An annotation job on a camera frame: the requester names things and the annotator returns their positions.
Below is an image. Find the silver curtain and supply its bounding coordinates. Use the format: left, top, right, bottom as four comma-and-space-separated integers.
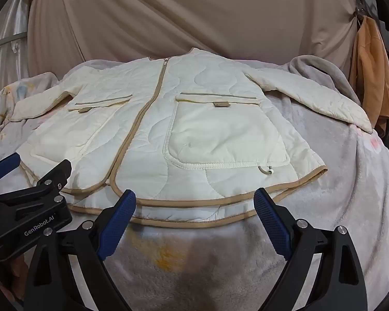
0, 0, 33, 83

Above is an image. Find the person's left hand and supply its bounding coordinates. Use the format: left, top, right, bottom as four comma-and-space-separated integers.
5, 254, 32, 302

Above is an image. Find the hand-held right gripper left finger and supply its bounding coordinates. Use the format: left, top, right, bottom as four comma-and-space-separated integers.
23, 189, 137, 311

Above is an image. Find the grey floral blanket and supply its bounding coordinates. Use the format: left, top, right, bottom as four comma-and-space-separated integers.
0, 55, 389, 311

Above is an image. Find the orange hanging garment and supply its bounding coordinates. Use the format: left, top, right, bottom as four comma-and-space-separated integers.
348, 16, 389, 137

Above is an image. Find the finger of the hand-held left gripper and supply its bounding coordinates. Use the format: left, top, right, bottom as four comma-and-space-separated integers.
29, 159, 73, 199
0, 152, 22, 189

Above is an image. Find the white quilted jacket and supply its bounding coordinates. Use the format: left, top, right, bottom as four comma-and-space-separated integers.
11, 48, 373, 229

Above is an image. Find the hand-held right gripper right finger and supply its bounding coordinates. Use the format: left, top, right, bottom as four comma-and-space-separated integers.
253, 188, 368, 311

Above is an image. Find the beige hanging cloth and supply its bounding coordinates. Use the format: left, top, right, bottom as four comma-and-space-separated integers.
27, 0, 360, 72

